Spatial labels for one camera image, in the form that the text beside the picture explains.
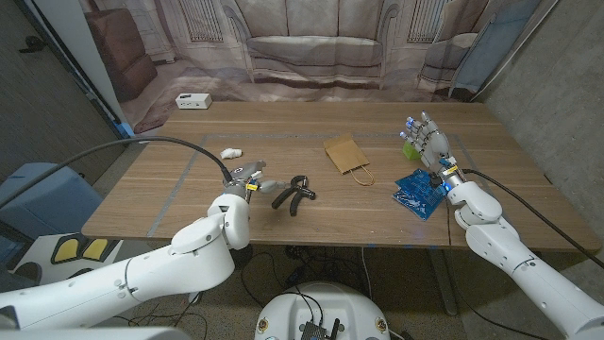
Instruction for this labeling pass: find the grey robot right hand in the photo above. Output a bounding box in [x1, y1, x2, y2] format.
[399, 110, 461, 188]

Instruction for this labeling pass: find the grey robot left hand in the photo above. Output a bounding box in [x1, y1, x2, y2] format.
[223, 160, 288, 199]

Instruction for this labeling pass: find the black grip strengthener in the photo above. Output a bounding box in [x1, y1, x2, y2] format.
[271, 175, 317, 217]

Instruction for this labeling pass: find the brown paper bag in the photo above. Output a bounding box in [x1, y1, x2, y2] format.
[323, 132, 377, 187]

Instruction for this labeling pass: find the green plastic cube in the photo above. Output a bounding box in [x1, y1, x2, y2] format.
[402, 140, 422, 161]

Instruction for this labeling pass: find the small white box device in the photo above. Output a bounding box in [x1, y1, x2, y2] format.
[175, 93, 213, 111]

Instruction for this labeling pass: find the grey table leg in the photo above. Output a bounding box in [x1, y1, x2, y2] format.
[427, 248, 460, 316]

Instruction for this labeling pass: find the printed sofa room backdrop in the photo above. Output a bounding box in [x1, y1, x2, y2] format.
[77, 0, 561, 143]

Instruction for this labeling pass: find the white robot torso dome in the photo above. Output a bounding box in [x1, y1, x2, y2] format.
[254, 281, 392, 340]

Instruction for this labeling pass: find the white board with yellow pads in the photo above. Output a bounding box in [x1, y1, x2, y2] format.
[13, 231, 124, 287]

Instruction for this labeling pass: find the blue-grey plastic bin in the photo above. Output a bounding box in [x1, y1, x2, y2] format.
[0, 162, 104, 240]

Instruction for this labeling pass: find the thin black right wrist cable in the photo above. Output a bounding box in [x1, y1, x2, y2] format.
[445, 205, 553, 340]

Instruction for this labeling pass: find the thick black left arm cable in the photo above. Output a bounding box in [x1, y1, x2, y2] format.
[0, 135, 233, 209]

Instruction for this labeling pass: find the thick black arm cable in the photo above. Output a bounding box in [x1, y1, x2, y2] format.
[0, 135, 233, 209]
[461, 168, 604, 270]

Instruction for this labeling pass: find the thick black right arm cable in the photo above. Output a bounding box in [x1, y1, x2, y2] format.
[461, 168, 604, 270]

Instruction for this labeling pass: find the black door handle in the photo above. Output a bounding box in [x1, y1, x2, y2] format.
[18, 35, 47, 54]

